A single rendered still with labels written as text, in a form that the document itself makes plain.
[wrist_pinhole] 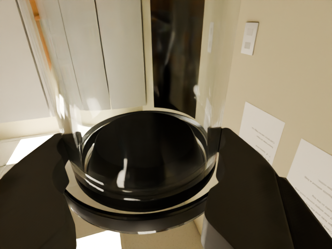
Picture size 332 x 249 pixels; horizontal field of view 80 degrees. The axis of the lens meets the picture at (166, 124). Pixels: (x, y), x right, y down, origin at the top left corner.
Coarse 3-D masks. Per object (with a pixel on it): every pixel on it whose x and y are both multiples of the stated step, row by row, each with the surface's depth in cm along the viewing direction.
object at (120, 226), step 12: (72, 204) 10; (204, 204) 10; (84, 216) 9; (96, 216) 9; (180, 216) 9; (192, 216) 10; (108, 228) 9; (120, 228) 9; (132, 228) 9; (144, 228) 9; (156, 228) 9
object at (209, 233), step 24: (240, 144) 10; (240, 168) 9; (264, 168) 9; (216, 192) 7; (240, 192) 7; (264, 192) 7; (216, 216) 7; (240, 216) 7; (264, 216) 7; (216, 240) 6; (240, 240) 6; (264, 240) 6; (288, 240) 6
